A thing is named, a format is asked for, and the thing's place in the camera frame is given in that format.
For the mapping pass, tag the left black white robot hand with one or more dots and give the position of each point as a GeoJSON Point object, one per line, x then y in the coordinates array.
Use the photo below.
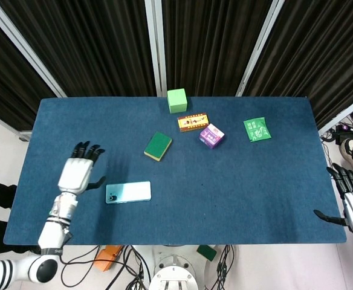
{"type": "Point", "coordinates": [75, 175]}

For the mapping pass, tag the light blue smartphone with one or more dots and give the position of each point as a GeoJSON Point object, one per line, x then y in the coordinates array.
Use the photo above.
{"type": "Point", "coordinates": [131, 191]}

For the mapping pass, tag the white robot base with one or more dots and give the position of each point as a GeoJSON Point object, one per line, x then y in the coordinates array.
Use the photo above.
{"type": "Point", "coordinates": [173, 272]}

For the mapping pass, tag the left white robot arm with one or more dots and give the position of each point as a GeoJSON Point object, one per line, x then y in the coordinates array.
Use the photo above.
{"type": "Point", "coordinates": [51, 232]}

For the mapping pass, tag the black electronic device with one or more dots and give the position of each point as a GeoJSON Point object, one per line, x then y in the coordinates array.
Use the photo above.
{"type": "Point", "coordinates": [345, 134]}

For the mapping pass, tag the orange translucent plastic piece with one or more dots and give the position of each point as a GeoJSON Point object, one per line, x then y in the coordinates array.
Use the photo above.
{"type": "Point", "coordinates": [107, 256]}

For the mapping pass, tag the white black shoe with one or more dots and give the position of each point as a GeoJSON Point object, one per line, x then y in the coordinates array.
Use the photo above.
{"type": "Point", "coordinates": [348, 148]}

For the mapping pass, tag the green yellow sponge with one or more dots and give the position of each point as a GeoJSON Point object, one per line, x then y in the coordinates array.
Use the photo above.
{"type": "Point", "coordinates": [156, 145]}

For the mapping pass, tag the dark brown pleated curtain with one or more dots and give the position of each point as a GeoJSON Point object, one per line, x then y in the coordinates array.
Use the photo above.
{"type": "Point", "coordinates": [209, 45]}
{"type": "Point", "coordinates": [321, 54]}
{"type": "Point", "coordinates": [1, 75]}
{"type": "Point", "coordinates": [89, 45]}

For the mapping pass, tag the light green cube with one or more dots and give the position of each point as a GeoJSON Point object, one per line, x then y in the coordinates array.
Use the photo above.
{"type": "Point", "coordinates": [176, 101]}

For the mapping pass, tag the green flat sachet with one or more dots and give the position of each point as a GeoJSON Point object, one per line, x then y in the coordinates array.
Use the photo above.
{"type": "Point", "coordinates": [256, 130]}

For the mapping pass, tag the yellow red printed box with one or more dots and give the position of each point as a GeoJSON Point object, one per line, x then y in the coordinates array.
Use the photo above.
{"type": "Point", "coordinates": [193, 122]}

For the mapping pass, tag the blue fabric table cover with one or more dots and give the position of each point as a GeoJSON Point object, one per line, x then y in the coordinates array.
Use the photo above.
{"type": "Point", "coordinates": [225, 196]}

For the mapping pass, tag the purple tissue pack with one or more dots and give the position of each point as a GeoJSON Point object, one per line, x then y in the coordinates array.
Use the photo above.
{"type": "Point", "coordinates": [211, 136]}

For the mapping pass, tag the dark green pad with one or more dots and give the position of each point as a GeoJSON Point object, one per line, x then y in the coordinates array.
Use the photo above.
{"type": "Point", "coordinates": [206, 252]}

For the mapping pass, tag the white frame bar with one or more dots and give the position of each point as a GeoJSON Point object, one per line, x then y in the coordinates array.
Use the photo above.
{"type": "Point", "coordinates": [342, 116]}

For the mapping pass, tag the white frame post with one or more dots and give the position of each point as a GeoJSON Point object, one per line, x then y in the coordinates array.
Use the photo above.
{"type": "Point", "coordinates": [262, 45]}
{"type": "Point", "coordinates": [25, 51]}
{"type": "Point", "coordinates": [156, 45]}

